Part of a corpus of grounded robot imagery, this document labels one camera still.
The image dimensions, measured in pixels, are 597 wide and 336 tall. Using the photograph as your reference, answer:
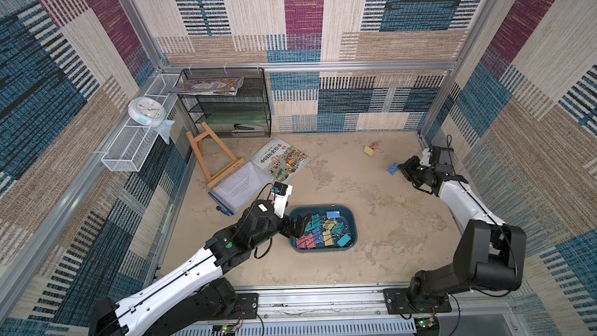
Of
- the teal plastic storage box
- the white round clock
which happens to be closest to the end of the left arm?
the teal plastic storage box

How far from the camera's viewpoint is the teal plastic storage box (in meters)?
0.85

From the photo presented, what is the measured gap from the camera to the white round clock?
2.42 ft
